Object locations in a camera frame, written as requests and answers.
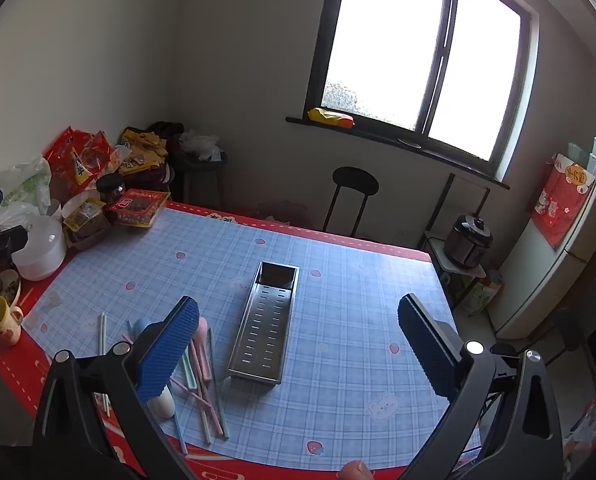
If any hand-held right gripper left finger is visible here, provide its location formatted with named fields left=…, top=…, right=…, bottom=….
left=30, top=296, right=214, bottom=480

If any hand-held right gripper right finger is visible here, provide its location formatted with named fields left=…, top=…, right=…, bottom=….
left=398, top=294, right=565, bottom=480

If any green spoon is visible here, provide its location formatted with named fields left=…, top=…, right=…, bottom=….
left=180, top=352, right=199, bottom=391

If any pink spoon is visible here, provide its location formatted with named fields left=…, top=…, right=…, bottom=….
left=196, top=317, right=213, bottom=382

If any white spoon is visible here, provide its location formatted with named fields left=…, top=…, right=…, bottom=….
left=145, top=385, right=177, bottom=419

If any green chopstick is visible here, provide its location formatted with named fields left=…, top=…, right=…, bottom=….
left=190, top=340, right=215, bottom=446

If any blue chopstick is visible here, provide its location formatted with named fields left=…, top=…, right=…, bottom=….
left=173, top=410, right=189, bottom=457

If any metal utensil tray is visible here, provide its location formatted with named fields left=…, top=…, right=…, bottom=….
left=226, top=260, right=300, bottom=385

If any person's right hand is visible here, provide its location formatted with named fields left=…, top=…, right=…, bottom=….
left=340, top=461, right=375, bottom=480

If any white lidded container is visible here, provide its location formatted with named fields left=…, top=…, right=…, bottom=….
left=10, top=215, right=69, bottom=282

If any large white plastic bag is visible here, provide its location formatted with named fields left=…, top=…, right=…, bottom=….
left=0, top=156, right=53, bottom=241

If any small bowl with food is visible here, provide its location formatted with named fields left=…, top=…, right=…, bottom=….
left=0, top=269, right=23, bottom=307

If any green box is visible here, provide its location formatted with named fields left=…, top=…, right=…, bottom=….
left=457, top=270, right=504, bottom=317

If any bowl of packaged snacks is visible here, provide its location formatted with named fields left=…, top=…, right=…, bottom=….
left=62, top=191, right=113, bottom=252

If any blue plaid table mat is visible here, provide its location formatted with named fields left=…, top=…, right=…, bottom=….
left=22, top=204, right=481, bottom=473

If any yellow mug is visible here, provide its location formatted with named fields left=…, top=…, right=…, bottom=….
left=0, top=296, right=25, bottom=347

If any small white shelf table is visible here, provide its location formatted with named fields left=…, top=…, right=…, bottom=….
left=424, top=234, right=489, bottom=306

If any red snack bag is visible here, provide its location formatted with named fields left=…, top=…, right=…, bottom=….
left=44, top=126, right=116, bottom=196

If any black pressure cooker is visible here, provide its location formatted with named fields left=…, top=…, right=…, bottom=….
left=444, top=214, right=494, bottom=270

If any dark jar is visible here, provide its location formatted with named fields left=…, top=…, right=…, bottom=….
left=96, top=174, right=125, bottom=207

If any white fridge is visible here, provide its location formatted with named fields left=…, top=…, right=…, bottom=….
left=488, top=175, right=596, bottom=340

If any yellow clothes pile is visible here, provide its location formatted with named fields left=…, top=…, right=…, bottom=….
left=118, top=129, right=169, bottom=176

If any black folding rack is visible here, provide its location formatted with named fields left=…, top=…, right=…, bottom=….
left=423, top=172, right=491, bottom=246

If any black round stool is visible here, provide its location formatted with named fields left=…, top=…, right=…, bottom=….
left=322, top=166, right=380, bottom=237

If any black side stool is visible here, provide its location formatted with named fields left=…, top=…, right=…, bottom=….
left=180, top=152, right=229, bottom=206

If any red printed cloth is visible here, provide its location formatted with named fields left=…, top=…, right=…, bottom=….
left=530, top=155, right=593, bottom=252

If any dark red cloth pile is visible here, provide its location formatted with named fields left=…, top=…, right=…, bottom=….
left=148, top=121, right=186, bottom=186

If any small white plastic bag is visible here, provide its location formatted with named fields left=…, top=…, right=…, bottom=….
left=180, top=130, right=224, bottom=161

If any yellow snack packet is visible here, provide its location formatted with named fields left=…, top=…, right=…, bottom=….
left=307, top=106, right=355, bottom=130

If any black framed window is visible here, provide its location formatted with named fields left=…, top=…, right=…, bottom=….
left=285, top=0, right=540, bottom=191

